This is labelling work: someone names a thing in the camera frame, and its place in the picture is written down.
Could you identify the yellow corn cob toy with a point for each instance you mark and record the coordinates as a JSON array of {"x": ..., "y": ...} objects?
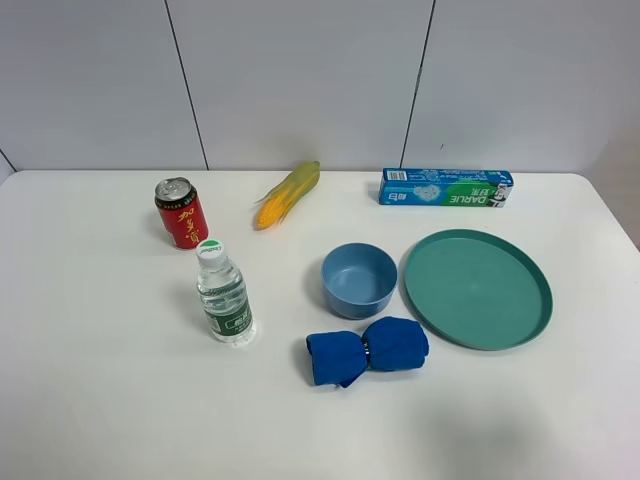
[{"x": 279, "y": 201}]

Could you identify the clear water bottle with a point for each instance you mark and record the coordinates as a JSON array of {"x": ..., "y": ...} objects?
[{"x": 223, "y": 295}]

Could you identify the red soda can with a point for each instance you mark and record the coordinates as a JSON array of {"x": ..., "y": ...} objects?
[{"x": 179, "y": 207}]

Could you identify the blue rolled cloth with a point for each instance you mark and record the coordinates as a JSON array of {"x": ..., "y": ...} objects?
[{"x": 388, "y": 344}]

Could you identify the blue plastic bowl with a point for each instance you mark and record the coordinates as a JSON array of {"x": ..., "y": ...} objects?
[{"x": 358, "y": 280}]

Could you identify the teal round plate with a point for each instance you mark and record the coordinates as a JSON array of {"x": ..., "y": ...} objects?
[{"x": 477, "y": 290}]

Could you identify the blue toothpaste box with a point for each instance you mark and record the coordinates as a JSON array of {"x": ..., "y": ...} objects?
[{"x": 445, "y": 187}]

